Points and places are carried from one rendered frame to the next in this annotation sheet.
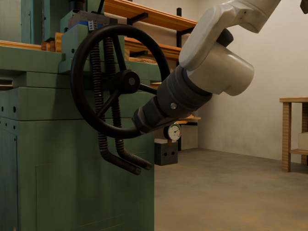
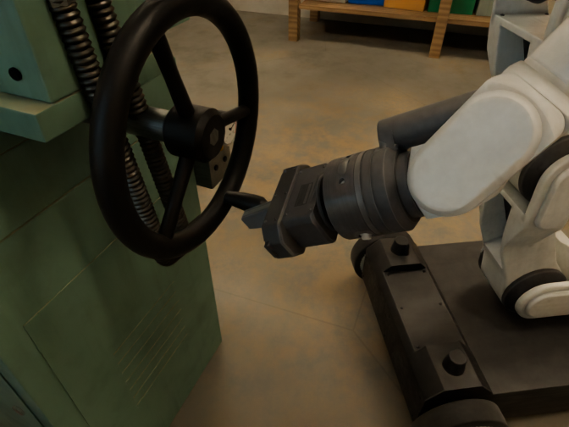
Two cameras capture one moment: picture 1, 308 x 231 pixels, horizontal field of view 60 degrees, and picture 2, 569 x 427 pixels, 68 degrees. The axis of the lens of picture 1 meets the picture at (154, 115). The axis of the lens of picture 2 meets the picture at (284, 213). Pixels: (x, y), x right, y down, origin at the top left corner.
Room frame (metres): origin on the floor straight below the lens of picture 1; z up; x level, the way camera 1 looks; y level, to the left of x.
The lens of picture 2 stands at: (0.27, 0.19, 1.04)
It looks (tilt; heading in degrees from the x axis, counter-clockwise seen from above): 40 degrees down; 330
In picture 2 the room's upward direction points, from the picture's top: straight up
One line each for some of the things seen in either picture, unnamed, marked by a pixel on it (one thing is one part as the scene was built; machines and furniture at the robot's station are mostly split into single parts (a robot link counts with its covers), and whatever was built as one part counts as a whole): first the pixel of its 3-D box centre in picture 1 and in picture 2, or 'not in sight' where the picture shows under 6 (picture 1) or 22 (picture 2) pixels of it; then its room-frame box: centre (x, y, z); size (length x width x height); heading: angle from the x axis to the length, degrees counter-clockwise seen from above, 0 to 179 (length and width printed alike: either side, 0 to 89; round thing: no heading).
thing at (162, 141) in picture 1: (160, 151); (196, 155); (1.00, -0.02, 0.58); 0.12 x 0.08 x 0.08; 37
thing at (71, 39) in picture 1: (92, 49); (40, 23); (0.78, 0.18, 0.91); 0.15 x 0.14 x 0.09; 127
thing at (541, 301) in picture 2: not in sight; (538, 271); (0.56, -0.68, 0.28); 0.21 x 0.20 x 0.13; 67
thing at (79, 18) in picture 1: (94, 24); not in sight; (0.78, 0.17, 0.99); 0.13 x 0.11 x 0.06; 127
